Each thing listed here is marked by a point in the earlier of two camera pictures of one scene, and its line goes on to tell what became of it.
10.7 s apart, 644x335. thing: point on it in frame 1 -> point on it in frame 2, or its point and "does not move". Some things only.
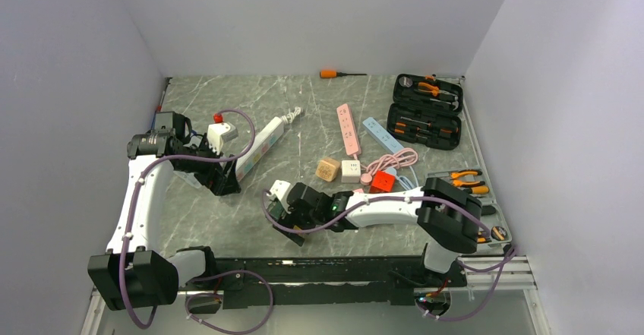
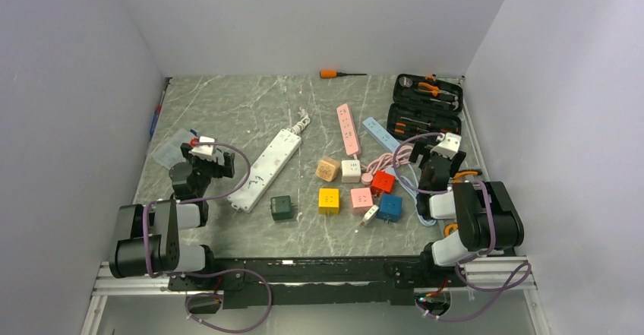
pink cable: [400, 158] does not move
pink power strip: [348, 130] does not move
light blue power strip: [382, 135] does not move
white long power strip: [272, 131] -> [265, 171]
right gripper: [290, 219] -> [423, 149]
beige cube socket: [326, 169] does not move
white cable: [289, 117] -> [301, 124]
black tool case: [426, 111] does not move
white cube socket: [351, 171] does not move
